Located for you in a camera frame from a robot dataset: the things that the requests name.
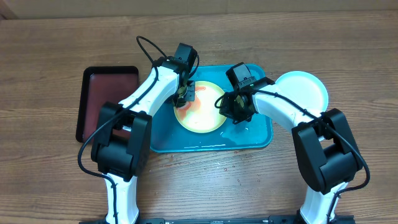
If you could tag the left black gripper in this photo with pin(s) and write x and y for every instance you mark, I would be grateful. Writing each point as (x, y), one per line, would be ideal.
(189, 95)

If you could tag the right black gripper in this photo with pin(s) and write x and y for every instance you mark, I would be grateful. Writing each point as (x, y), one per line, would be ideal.
(227, 112)

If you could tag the yellow-green plate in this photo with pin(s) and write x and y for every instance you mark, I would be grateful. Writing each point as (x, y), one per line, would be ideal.
(201, 115)

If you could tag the light blue plate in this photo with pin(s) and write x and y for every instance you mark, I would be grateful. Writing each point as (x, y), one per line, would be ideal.
(304, 89)

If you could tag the green and pink sponge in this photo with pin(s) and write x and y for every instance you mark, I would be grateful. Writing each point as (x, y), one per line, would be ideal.
(182, 104)

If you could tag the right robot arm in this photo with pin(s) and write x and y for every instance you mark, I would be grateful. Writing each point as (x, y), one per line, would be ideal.
(327, 155)

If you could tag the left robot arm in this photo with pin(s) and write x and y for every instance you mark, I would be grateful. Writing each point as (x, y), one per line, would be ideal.
(121, 141)

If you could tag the teal plastic tray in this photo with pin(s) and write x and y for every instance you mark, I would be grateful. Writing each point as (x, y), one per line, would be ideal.
(168, 135)

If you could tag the dark red tray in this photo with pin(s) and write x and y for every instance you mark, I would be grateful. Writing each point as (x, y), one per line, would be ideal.
(101, 85)

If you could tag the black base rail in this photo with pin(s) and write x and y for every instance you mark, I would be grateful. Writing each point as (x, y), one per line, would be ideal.
(217, 220)

